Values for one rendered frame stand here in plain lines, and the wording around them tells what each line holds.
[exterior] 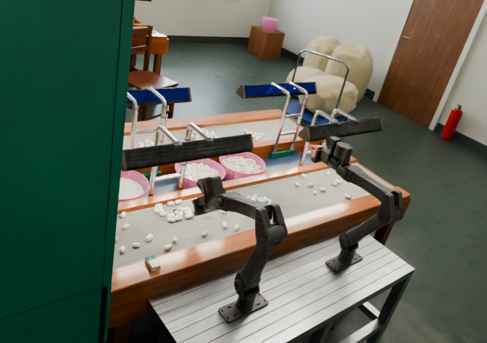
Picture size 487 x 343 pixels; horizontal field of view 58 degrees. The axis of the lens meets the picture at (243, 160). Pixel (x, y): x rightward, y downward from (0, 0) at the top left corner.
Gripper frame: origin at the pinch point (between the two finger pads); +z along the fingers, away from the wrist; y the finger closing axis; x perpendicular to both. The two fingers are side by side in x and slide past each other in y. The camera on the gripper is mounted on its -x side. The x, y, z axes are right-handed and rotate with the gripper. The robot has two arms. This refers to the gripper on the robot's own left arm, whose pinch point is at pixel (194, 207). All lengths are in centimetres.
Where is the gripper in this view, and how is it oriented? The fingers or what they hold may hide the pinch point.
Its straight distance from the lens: 186.9
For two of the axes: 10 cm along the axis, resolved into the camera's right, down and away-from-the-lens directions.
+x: 2.2, 9.7, -0.7
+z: -5.7, 1.9, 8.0
